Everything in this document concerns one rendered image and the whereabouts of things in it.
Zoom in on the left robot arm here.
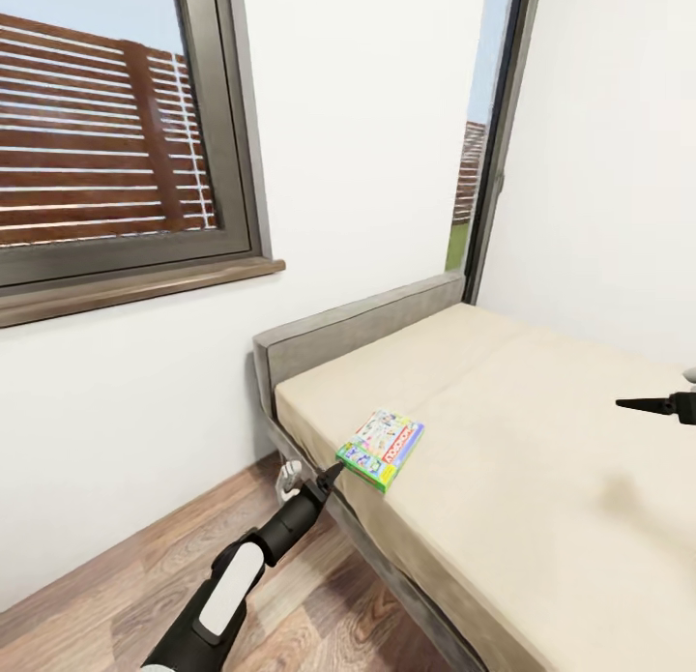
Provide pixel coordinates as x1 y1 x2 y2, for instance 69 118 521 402
138 460 345 672

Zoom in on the board game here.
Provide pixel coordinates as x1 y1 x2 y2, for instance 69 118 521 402
335 404 425 493

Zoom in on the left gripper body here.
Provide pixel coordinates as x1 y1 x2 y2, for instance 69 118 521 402
274 479 328 547

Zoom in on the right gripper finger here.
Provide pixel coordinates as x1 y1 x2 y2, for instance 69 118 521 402
615 394 677 416

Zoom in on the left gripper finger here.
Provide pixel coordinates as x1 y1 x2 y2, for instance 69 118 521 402
316 461 345 497

